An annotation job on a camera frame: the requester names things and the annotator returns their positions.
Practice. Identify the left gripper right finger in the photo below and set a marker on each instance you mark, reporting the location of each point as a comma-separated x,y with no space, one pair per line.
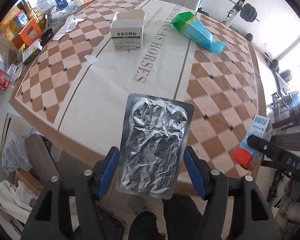
212,186

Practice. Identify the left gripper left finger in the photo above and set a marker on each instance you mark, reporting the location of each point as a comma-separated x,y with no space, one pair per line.
91,186

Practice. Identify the red blue milk carton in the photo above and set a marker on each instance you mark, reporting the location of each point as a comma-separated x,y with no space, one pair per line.
247,154

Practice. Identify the silver foil blister pack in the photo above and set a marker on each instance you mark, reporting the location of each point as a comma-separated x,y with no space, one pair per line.
154,136

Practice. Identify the white green medicine box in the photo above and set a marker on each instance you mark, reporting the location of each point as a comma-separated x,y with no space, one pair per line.
127,29

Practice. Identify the green blue rice bag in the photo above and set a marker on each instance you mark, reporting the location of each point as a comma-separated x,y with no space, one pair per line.
191,26

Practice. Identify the white round trash bin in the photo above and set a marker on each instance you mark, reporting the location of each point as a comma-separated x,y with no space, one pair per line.
136,205

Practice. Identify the checkered brown table mat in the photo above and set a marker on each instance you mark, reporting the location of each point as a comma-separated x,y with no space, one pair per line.
75,91

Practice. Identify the red cola can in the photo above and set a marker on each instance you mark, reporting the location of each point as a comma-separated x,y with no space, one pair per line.
4,80

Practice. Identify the green white small carton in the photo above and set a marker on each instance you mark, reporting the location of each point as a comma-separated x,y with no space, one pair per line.
32,51

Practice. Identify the black round lid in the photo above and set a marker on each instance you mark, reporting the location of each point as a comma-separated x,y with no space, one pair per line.
46,37

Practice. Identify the crumpled white tissue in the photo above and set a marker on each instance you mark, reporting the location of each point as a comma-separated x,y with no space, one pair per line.
69,26

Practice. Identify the orange box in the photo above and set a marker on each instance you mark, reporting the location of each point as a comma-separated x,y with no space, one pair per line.
29,34

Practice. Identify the yellow snack bag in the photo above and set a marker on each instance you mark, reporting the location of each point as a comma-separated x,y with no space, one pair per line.
8,28

